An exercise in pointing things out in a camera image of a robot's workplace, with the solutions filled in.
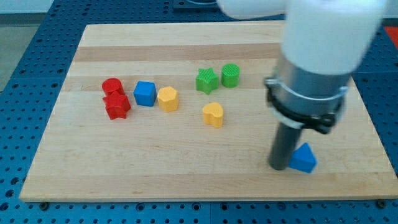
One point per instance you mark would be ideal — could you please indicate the blue cube block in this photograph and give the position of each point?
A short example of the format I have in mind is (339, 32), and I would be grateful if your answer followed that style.
(145, 93)

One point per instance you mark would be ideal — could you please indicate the light wooden board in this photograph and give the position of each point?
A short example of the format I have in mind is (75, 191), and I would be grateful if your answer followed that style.
(155, 156)

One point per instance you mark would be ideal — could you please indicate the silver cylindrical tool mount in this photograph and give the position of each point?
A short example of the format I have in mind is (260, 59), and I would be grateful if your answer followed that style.
(306, 100)

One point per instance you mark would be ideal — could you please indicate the red cylinder block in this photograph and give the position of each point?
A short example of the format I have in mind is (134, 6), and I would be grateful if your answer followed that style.
(112, 85)

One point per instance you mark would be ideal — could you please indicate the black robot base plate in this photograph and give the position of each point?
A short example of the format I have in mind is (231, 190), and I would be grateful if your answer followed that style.
(194, 5)

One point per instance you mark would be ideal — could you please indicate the yellow heart block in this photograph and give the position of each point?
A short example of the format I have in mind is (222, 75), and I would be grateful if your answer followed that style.
(213, 114)

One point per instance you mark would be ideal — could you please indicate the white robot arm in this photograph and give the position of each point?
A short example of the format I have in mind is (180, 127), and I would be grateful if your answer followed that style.
(323, 43)

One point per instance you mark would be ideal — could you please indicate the red star block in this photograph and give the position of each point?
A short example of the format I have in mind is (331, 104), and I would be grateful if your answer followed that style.
(117, 105)

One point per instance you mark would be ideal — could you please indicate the yellow hexagon block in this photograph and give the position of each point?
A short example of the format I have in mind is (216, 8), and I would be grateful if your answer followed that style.
(168, 99)

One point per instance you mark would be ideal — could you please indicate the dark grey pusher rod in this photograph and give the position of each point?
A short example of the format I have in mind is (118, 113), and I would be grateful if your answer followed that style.
(283, 146)

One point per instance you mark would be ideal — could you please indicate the green cylinder block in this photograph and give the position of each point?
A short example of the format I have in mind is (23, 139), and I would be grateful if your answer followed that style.
(230, 75)

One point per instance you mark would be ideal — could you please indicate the blue triangle block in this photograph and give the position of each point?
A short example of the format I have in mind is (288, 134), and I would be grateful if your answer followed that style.
(303, 159)

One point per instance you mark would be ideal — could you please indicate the green star block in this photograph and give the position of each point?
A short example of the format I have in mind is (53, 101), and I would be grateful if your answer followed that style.
(206, 80)

